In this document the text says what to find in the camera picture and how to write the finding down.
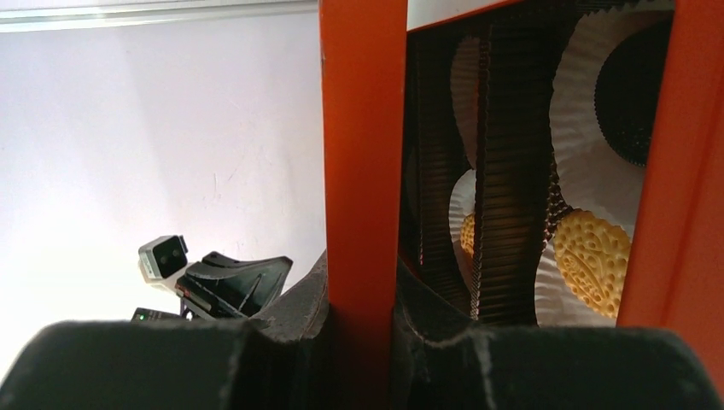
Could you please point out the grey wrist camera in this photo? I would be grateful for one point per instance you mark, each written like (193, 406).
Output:
(163, 260)

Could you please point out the round orange biscuit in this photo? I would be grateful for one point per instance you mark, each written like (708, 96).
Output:
(592, 255)
(467, 235)

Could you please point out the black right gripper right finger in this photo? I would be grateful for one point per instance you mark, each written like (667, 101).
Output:
(442, 359)

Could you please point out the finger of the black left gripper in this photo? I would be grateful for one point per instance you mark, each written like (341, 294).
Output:
(219, 287)

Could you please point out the orange box lid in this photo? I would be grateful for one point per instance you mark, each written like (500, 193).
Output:
(363, 47)

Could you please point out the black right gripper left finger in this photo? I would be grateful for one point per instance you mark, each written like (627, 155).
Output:
(277, 359)

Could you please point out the orange cookie box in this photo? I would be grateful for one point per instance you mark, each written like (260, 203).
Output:
(675, 269)

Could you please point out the black sandwich cookie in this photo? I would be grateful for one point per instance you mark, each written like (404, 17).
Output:
(627, 91)

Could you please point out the white paper cup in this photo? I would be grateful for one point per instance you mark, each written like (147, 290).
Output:
(554, 302)
(464, 88)
(462, 203)
(592, 176)

